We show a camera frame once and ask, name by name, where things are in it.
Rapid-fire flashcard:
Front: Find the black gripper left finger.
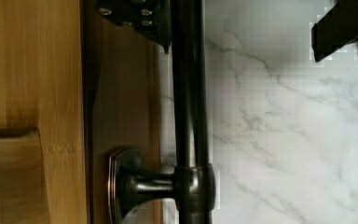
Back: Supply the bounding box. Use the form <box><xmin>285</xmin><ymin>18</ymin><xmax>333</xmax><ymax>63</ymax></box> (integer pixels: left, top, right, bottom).
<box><xmin>96</xmin><ymin>0</ymin><xmax>172</xmax><ymax>54</ymax></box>

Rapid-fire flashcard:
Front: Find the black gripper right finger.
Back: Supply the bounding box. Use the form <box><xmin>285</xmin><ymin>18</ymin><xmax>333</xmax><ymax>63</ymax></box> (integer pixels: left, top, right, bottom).
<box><xmin>311</xmin><ymin>0</ymin><xmax>358</xmax><ymax>62</ymax></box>

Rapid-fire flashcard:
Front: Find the bamboo drawer box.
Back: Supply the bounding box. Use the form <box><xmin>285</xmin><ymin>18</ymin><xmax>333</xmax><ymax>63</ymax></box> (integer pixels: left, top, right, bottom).
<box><xmin>0</xmin><ymin>0</ymin><xmax>160</xmax><ymax>224</ymax></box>

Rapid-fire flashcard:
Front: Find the black metal drawer handle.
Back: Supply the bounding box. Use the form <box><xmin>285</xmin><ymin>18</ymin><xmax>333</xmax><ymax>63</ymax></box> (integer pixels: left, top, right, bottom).
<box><xmin>106</xmin><ymin>0</ymin><xmax>216</xmax><ymax>224</ymax></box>

